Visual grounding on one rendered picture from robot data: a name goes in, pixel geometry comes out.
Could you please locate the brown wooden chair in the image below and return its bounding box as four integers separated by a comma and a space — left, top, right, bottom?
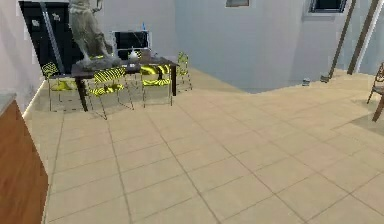
366, 61, 384, 105

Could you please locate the dark brown dining table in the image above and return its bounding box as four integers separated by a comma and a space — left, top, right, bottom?
70, 56, 180, 113

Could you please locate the grey stone statue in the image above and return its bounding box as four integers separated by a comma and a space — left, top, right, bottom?
68, 0, 122, 72

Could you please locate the black fridge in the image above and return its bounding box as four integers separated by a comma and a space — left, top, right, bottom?
18, 0, 85, 75

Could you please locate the brown wooden ladder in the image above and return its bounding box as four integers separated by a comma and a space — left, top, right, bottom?
320, 0, 381, 83

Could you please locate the brown wooden cupboard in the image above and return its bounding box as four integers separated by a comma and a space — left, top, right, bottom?
0, 91, 49, 224

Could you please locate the yellow striped wire chair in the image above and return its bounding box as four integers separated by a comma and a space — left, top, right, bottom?
41, 61, 84, 113
175, 51, 194, 93
139, 64, 174, 109
87, 66, 135, 121

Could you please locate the framed wall picture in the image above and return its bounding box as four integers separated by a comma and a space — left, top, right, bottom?
225, 0, 251, 8

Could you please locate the dark window grey frame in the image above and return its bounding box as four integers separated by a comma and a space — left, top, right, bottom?
305, 0, 349, 17

